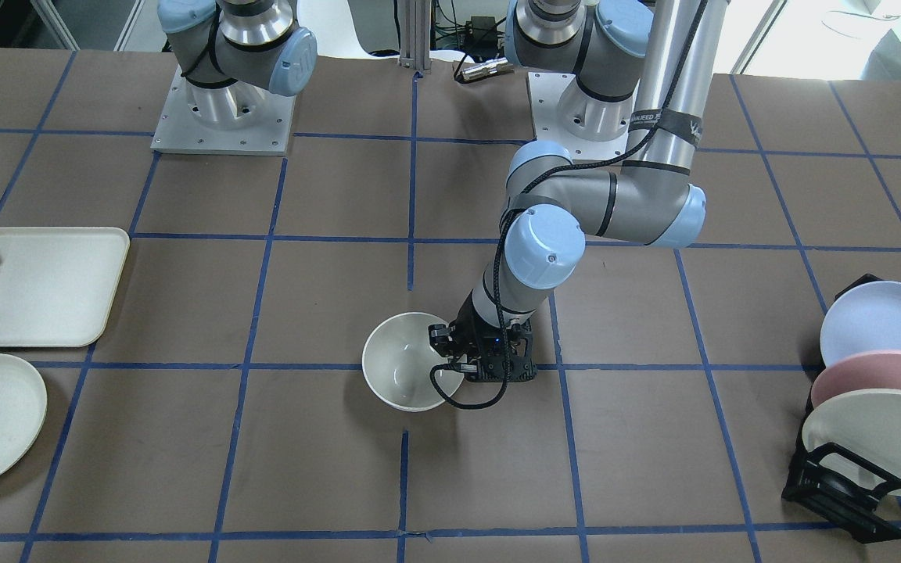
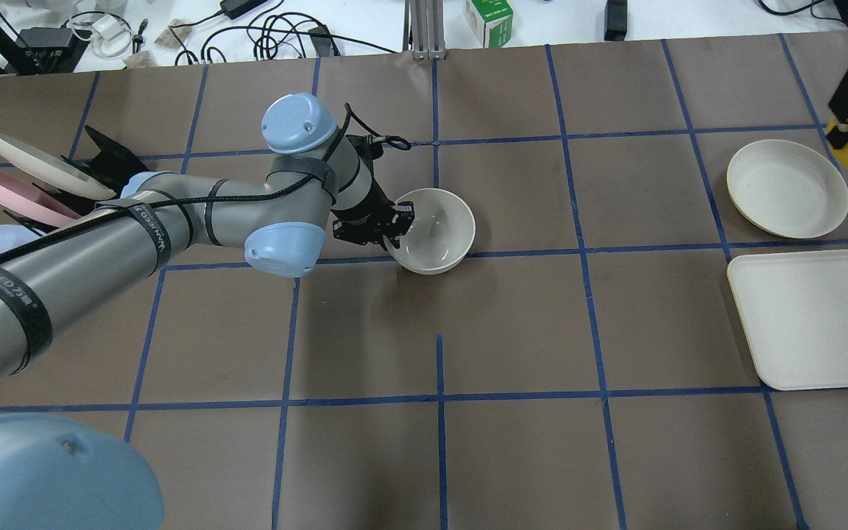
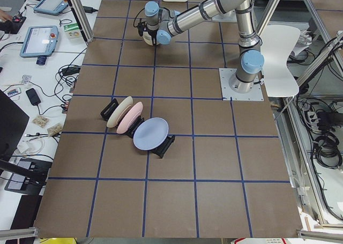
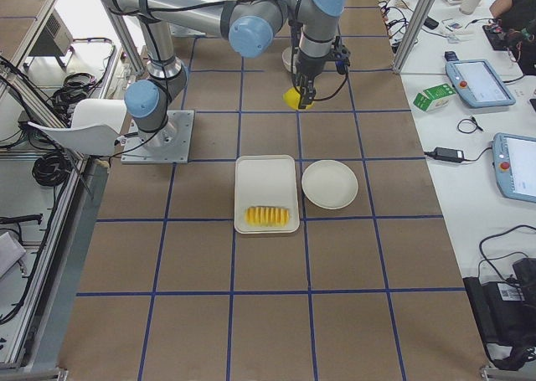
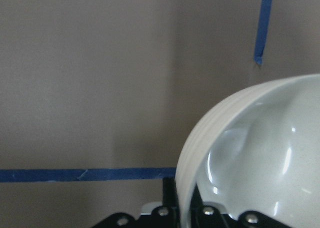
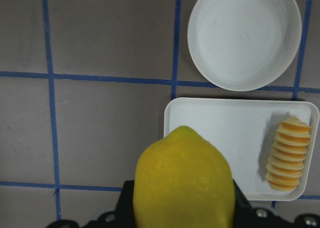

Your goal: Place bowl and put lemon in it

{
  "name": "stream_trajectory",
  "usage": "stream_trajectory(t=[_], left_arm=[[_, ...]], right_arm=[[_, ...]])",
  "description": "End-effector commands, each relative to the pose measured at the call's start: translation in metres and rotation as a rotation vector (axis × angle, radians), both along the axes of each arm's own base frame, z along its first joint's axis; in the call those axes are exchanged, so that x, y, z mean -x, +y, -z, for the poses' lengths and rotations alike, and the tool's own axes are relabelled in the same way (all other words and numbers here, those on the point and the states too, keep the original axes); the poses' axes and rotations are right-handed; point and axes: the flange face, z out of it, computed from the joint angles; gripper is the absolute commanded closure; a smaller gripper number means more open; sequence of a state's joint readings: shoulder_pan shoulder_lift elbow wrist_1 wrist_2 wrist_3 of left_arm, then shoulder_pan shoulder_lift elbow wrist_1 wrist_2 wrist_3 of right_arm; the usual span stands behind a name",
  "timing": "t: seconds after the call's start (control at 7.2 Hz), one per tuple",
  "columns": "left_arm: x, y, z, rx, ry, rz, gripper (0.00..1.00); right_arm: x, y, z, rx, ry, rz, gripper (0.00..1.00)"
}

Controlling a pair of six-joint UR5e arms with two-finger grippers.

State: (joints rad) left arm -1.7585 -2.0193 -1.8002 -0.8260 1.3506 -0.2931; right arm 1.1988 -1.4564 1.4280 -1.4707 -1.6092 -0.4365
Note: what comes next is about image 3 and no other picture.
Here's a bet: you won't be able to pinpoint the pink plate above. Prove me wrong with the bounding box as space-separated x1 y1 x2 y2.
116 101 143 134

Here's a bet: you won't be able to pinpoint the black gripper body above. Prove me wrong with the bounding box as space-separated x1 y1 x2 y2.
137 21 158 36

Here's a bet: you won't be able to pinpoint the teach pendant near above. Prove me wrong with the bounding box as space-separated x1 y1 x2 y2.
20 26 59 58

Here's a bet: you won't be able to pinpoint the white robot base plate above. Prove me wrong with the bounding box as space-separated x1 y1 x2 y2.
219 68 264 101

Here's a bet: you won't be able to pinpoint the black power adapter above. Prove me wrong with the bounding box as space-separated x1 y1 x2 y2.
61 66 80 77

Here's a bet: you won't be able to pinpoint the teach pendant far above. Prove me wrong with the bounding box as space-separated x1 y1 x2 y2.
33 0 68 16

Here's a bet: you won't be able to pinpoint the cream plate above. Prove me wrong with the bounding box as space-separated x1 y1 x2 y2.
107 96 133 128

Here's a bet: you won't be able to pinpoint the white ceramic bowl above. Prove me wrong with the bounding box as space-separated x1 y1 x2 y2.
143 32 153 46

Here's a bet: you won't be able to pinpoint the white chair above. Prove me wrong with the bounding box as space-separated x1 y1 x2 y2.
260 25 300 98

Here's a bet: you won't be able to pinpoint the lavender blue plate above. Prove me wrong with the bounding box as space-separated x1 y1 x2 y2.
133 117 169 151

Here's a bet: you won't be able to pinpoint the teach pendant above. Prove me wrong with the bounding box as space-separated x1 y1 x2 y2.
33 0 68 16
20 26 59 58

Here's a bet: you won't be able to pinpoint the black smartphone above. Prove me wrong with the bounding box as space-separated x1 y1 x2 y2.
26 88 41 106

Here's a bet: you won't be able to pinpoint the black dish rack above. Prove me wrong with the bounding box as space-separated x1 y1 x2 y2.
100 96 175 158

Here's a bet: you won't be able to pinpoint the white green box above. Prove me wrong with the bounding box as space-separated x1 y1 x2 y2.
63 23 82 40

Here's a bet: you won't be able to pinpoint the black monitor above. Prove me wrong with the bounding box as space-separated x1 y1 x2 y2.
0 91 29 161

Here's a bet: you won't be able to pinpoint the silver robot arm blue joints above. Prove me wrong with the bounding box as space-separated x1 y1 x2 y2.
142 0 264 83

